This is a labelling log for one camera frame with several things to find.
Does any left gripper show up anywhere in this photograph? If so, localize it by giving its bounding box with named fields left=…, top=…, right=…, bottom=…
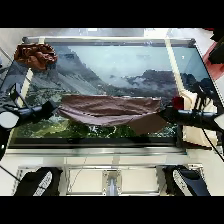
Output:
left=33, top=100, right=60, bottom=118

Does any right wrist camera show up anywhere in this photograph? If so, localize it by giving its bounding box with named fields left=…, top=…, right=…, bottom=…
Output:
left=192, top=82, right=214, bottom=111

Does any black cable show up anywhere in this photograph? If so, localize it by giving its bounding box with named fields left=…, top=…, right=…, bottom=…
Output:
left=0, top=164, right=21, bottom=183
left=199, top=124, right=224, bottom=163

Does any rust brown garment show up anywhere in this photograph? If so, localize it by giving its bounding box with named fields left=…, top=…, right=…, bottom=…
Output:
left=13, top=43, right=59, bottom=72

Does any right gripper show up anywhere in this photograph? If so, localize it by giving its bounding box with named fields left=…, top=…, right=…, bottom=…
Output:
left=158, top=107, right=184, bottom=126

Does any silver frame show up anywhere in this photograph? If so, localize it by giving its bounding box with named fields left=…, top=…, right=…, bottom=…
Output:
left=4, top=35, right=214, bottom=197

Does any brown shirt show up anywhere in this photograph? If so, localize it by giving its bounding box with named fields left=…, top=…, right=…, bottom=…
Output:
left=57, top=94, right=170, bottom=136

